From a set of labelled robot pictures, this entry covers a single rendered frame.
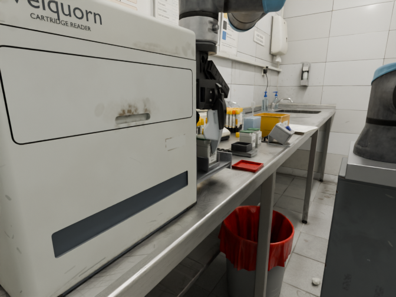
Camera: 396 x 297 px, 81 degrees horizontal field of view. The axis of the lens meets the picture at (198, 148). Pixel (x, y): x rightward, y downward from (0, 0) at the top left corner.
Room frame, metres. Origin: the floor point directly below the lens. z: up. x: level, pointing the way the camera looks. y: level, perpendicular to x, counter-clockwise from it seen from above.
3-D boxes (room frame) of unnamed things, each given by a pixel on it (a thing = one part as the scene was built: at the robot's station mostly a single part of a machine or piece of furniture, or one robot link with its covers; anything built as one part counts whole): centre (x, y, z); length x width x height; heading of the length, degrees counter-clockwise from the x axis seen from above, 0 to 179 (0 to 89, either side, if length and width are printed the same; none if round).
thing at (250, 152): (0.76, -0.15, 0.89); 0.09 x 0.05 x 0.04; 55
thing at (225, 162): (0.48, 0.00, 0.92); 0.21 x 0.07 x 0.05; 146
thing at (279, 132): (0.92, -0.32, 0.92); 0.13 x 0.07 x 0.08; 56
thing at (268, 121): (1.09, -0.34, 0.93); 0.13 x 0.13 x 0.10; 53
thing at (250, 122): (0.97, -0.23, 0.92); 0.10 x 0.07 x 0.10; 148
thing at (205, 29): (0.48, 0.00, 1.19); 0.08 x 0.08 x 0.05
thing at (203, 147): (0.50, -0.01, 0.95); 0.05 x 0.04 x 0.06; 56
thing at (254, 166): (0.62, -0.14, 0.88); 0.07 x 0.07 x 0.01; 56
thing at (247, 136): (0.83, -0.18, 0.91); 0.05 x 0.04 x 0.07; 56
